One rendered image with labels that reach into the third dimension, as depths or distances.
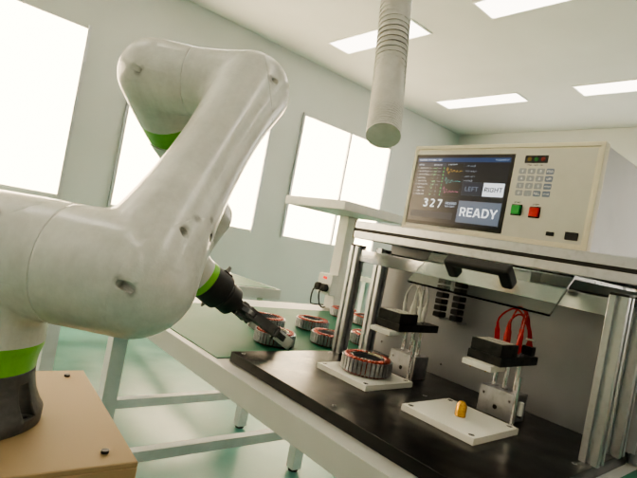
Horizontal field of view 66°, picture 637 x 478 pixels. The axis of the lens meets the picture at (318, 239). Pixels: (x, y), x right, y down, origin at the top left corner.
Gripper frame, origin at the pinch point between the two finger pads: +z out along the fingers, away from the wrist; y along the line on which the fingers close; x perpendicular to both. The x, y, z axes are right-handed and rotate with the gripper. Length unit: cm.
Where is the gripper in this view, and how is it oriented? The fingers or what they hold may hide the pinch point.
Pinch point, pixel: (273, 335)
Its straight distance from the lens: 134.8
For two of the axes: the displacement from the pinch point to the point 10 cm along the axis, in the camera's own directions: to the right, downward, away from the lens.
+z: 5.8, 6.2, 5.3
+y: -6.0, -1.1, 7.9
